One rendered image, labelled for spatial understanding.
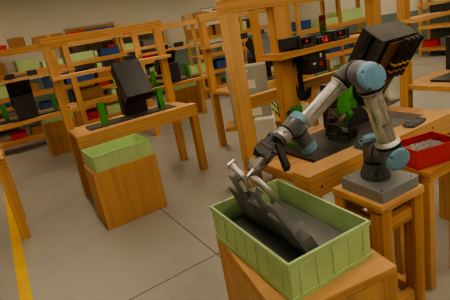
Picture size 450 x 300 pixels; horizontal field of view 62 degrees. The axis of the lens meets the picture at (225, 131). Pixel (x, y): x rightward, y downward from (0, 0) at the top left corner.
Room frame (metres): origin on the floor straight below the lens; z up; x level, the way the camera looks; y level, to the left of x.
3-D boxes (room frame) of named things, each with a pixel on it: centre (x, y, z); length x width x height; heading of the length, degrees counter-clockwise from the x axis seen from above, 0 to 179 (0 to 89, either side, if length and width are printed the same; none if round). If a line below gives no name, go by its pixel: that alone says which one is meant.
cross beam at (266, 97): (2.90, -0.73, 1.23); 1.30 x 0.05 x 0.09; 118
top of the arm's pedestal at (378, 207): (1.77, -0.73, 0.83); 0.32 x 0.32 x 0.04; 26
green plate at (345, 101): (2.49, -0.87, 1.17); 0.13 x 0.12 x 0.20; 118
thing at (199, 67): (10.58, -0.74, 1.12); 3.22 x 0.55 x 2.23; 120
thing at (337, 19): (8.23, -2.66, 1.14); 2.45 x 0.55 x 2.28; 120
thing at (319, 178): (2.33, -1.04, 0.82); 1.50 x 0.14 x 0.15; 118
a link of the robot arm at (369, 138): (1.76, -0.74, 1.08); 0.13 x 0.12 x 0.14; 8
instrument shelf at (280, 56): (2.81, -0.78, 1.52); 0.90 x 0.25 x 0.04; 118
